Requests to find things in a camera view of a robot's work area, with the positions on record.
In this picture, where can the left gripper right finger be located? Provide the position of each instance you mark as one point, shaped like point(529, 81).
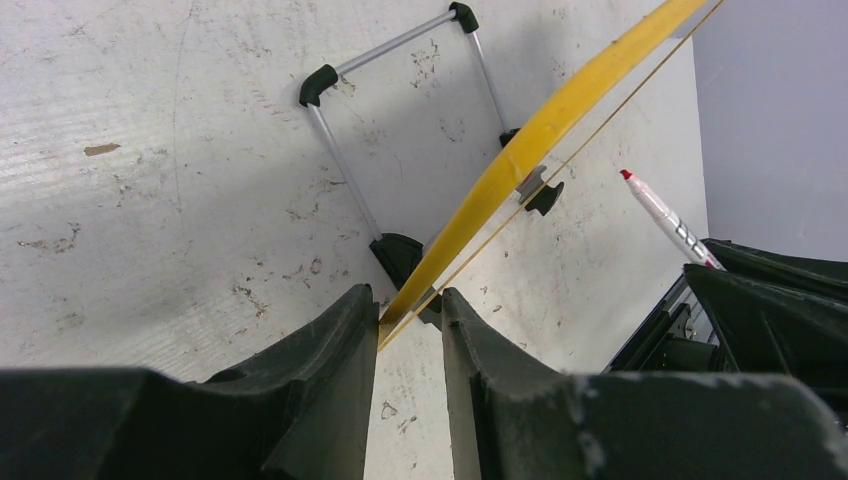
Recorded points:
point(513, 417)

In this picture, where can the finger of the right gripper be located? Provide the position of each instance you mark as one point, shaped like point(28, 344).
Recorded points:
point(822, 277)
point(764, 327)

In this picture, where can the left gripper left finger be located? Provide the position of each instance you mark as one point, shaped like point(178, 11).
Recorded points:
point(298, 409)

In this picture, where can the red whiteboard marker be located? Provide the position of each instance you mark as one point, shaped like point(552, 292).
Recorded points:
point(670, 223)

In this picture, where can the yellow framed whiteboard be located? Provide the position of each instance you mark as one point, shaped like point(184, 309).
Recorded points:
point(543, 131)

